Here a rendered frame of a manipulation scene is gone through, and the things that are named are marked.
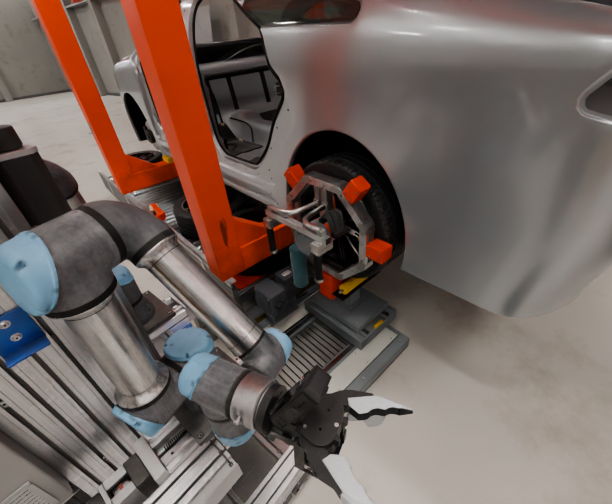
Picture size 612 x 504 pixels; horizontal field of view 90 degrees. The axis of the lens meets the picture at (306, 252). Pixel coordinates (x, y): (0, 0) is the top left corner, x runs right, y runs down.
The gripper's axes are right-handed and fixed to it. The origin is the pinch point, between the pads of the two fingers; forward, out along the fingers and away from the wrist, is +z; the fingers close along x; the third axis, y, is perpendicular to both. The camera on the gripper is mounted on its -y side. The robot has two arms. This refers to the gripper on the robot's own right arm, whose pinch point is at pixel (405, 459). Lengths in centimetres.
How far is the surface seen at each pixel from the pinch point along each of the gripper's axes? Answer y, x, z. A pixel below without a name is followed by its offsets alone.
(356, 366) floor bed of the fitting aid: 103, -100, -32
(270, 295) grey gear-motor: 70, -101, -88
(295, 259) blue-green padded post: 42, -102, -70
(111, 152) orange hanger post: 11, -159, -289
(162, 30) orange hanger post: -59, -78, -110
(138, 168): 29, -178, -285
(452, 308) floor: 101, -176, 14
